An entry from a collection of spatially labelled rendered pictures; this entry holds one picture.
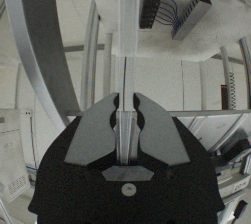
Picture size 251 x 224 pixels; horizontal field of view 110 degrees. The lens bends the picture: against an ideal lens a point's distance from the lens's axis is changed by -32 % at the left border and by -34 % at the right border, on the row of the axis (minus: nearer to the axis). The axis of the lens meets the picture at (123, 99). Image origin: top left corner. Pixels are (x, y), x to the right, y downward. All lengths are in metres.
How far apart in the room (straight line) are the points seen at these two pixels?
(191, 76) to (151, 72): 0.67
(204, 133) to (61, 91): 0.24
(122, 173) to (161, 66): 1.85
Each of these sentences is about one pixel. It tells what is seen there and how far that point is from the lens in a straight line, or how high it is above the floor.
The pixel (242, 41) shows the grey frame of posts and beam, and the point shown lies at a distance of 0.80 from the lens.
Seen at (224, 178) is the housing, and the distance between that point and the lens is 0.56.
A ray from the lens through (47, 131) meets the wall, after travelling 2.26.
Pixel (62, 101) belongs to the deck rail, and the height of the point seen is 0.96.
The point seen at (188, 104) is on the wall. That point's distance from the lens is 2.10.
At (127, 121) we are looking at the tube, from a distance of 0.15.
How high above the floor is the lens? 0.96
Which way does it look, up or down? 3 degrees down
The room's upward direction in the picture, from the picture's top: 179 degrees counter-clockwise
